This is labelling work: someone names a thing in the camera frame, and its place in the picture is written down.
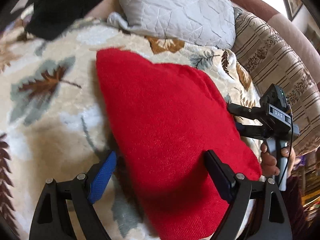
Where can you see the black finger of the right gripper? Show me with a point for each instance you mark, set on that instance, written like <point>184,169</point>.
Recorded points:
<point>251,131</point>
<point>245,112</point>

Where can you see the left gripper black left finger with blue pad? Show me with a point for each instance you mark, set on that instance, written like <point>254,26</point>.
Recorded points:
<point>51,218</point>

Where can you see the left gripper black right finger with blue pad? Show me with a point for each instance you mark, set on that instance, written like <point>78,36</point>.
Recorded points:
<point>256,209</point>

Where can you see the red and blue sweater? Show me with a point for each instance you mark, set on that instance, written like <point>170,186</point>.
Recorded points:
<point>163,117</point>

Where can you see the person's right hand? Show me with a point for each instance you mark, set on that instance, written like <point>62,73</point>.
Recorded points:
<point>268,162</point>

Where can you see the striped brown floral cushion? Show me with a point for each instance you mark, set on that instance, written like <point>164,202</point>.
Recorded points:
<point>269,59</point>

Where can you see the leaf-patterned beige blanket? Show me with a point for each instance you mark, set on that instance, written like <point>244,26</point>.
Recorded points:
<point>52,120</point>

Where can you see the pink upholstered headboard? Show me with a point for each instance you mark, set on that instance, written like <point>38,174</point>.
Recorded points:
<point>290,33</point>

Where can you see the grey quilted pillow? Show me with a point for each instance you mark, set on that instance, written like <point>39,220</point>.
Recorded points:
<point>199,22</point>

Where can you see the large black garment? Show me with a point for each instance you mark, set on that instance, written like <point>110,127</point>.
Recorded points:
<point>51,17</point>

